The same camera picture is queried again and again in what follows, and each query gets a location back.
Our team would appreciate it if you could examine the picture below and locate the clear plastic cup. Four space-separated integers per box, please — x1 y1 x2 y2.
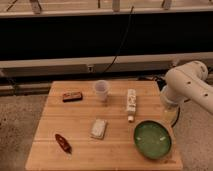
93 80 110 102

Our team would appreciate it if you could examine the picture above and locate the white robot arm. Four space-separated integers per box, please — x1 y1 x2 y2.
160 61 213 125

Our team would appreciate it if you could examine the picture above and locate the brown rectangular block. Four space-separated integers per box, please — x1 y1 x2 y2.
62 92 83 102

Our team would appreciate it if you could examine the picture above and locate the green bowl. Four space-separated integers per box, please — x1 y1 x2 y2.
134 120 172 160

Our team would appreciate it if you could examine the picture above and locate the white tube bottle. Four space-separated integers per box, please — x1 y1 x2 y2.
126 89 136 122

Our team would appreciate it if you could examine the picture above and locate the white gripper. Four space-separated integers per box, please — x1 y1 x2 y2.
163 106 180 126

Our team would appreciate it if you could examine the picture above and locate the black hanging cable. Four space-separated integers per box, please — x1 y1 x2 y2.
101 5 135 74

